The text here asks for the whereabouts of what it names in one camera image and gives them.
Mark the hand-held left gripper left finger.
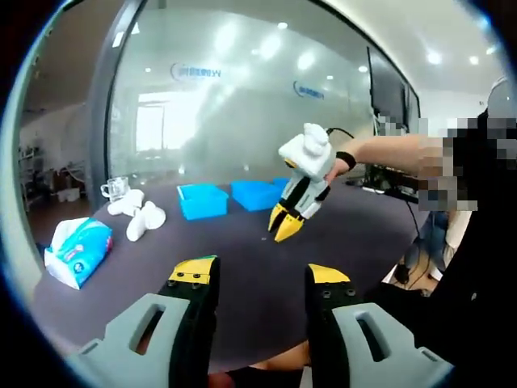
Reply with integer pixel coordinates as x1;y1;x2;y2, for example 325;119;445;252
66;255;222;388

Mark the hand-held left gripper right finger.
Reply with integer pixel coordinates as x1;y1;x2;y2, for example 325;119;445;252
303;263;456;388

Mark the person's right hand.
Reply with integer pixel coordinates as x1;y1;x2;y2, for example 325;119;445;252
322;150;359;188

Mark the person's left hand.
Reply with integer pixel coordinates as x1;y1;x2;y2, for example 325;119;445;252
208;343;312;388

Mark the blue logo glass sticker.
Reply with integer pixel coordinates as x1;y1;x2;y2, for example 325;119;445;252
292;79;327;98
169;62;223;82

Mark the dark grey tablecloth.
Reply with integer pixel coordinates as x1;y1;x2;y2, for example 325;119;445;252
32;177;429;375

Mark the black monitor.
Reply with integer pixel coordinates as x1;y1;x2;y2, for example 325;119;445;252
366;46;421;126

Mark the blue white tissue pack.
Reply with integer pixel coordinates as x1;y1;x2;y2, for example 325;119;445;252
43;217;114;290

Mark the person operator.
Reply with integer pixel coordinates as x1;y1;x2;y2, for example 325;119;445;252
377;108;517;367

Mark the clear glass mug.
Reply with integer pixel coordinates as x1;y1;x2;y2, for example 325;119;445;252
99;176;130;201

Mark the white worn head device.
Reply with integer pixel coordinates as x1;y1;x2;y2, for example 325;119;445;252
486;76;517;118

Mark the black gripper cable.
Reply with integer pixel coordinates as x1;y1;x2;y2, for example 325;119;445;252
326;127;429;290

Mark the black door frame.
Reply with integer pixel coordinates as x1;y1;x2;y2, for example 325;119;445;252
86;0;146;211

